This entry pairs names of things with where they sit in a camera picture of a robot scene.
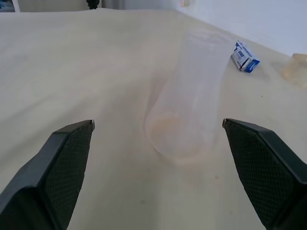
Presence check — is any clear glass with orange liquid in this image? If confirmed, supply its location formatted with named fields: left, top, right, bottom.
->
left=143, top=28, right=231, bottom=166

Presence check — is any blue and white carton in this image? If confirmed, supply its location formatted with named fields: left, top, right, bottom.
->
left=230, top=39, right=261, bottom=74

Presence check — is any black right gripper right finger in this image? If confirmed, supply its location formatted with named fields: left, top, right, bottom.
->
left=222, top=117, right=307, bottom=230

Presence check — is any black round object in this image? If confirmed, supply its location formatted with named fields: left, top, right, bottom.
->
left=86, top=0, right=103, bottom=10

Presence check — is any pale yellow translucent object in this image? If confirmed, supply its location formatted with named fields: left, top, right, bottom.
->
left=279, top=53, right=307, bottom=90

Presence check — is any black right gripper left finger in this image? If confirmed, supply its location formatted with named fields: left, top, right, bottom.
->
left=0, top=119, right=95, bottom=230

